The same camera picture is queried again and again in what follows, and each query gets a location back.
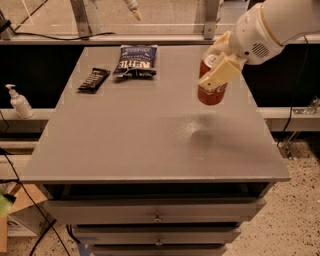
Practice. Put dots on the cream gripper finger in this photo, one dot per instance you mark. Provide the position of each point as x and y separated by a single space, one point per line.
225 70
219 49

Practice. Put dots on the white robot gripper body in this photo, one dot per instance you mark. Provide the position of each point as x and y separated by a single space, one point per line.
252 37

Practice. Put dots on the red Coca-Cola can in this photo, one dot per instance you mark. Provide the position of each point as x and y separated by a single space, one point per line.
215 96

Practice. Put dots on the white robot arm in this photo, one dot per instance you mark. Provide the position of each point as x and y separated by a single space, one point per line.
289 20

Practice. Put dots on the blue chip bag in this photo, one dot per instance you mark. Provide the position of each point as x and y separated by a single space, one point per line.
136 61

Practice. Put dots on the cream nozzle tip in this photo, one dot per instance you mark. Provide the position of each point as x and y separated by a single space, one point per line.
133 6

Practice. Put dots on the grey drawer cabinet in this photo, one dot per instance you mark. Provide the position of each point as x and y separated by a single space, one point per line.
153 139

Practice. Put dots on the dark brown snack bar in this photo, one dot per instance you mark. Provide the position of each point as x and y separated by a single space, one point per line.
94 81

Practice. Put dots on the top grey drawer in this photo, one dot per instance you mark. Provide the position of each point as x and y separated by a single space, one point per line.
154 211

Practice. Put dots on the grey drawer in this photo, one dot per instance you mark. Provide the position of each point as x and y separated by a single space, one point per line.
165 250
156 235
154 211

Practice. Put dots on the white pump bottle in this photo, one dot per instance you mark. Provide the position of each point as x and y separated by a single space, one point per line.
19 103

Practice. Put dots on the middle grey drawer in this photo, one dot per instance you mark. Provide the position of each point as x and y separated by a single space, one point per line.
156 235

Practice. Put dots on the bottom grey drawer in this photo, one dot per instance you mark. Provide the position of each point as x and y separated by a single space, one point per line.
165 250

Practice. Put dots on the cardboard box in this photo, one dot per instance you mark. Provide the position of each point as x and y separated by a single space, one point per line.
24 219

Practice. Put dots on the green cloth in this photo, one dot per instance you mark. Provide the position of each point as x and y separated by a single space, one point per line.
6 204

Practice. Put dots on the grey metal bracket right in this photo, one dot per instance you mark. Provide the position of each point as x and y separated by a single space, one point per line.
211 15

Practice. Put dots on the grey metal bracket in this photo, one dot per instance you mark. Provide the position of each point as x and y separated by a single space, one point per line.
86 16
211 15

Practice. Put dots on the grey metal bracket left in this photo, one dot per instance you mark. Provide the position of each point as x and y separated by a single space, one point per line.
86 16

